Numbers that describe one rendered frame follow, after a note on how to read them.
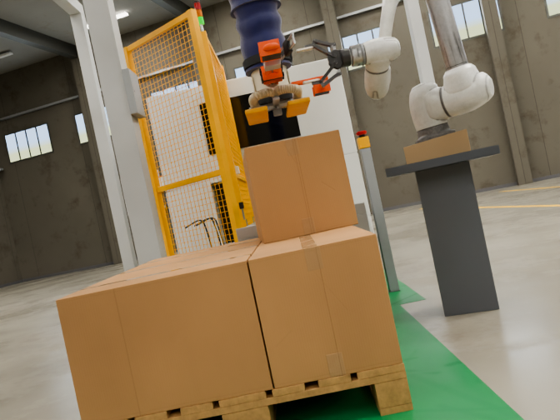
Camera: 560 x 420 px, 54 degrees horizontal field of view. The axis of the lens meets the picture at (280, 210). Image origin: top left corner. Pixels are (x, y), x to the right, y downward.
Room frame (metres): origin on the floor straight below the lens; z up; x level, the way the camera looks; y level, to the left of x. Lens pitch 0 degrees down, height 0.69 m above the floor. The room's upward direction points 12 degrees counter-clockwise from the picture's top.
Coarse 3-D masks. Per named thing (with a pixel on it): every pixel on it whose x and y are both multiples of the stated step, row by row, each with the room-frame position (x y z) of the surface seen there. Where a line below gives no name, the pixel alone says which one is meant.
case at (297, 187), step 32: (256, 160) 2.23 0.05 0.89; (288, 160) 2.24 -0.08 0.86; (320, 160) 2.25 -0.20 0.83; (256, 192) 2.23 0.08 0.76; (288, 192) 2.24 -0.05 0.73; (320, 192) 2.25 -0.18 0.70; (256, 224) 2.73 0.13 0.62; (288, 224) 2.23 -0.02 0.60; (320, 224) 2.24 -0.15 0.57; (352, 224) 2.25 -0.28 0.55
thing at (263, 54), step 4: (268, 40) 1.90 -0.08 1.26; (272, 40) 1.90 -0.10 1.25; (276, 40) 1.90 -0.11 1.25; (260, 44) 1.90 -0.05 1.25; (264, 44) 1.90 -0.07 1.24; (260, 48) 1.90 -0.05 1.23; (280, 48) 1.90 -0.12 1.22; (260, 52) 1.90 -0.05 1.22; (264, 52) 1.90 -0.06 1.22; (268, 52) 1.90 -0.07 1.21; (272, 52) 1.90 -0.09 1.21; (276, 52) 1.90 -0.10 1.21; (280, 52) 1.91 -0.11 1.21; (260, 56) 1.90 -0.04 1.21; (264, 56) 1.91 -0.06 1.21; (268, 56) 1.92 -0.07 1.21; (272, 56) 1.93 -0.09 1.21; (276, 56) 1.94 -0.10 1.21; (280, 56) 1.95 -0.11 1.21; (264, 60) 1.96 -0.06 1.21; (268, 60) 1.97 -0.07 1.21
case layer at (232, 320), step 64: (192, 256) 2.42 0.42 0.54; (256, 256) 1.72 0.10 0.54; (320, 256) 1.64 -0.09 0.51; (64, 320) 1.66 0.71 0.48; (128, 320) 1.66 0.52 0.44; (192, 320) 1.65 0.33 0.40; (256, 320) 1.65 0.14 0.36; (320, 320) 1.64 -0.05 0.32; (384, 320) 1.64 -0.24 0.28; (128, 384) 1.66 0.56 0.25; (192, 384) 1.65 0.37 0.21; (256, 384) 1.65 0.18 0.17
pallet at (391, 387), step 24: (312, 384) 1.68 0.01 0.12; (336, 384) 1.64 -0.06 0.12; (360, 384) 1.64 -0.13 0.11; (384, 384) 1.64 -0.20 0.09; (192, 408) 1.65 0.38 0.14; (216, 408) 1.65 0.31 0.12; (240, 408) 1.65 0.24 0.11; (264, 408) 1.65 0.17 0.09; (384, 408) 1.64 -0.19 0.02; (408, 408) 1.64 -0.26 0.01
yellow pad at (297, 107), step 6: (288, 102) 2.38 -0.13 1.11; (294, 102) 2.38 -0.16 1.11; (300, 102) 2.38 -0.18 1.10; (306, 102) 2.40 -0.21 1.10; (288, 108) 2.46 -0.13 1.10; (294, 108) 2.49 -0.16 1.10; (300, 108) 2.53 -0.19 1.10; (306, 108) 2.56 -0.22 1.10; (288, 114) 2.62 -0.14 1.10; (294, 114) 2.66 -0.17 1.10; (300, 114) 2.70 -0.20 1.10
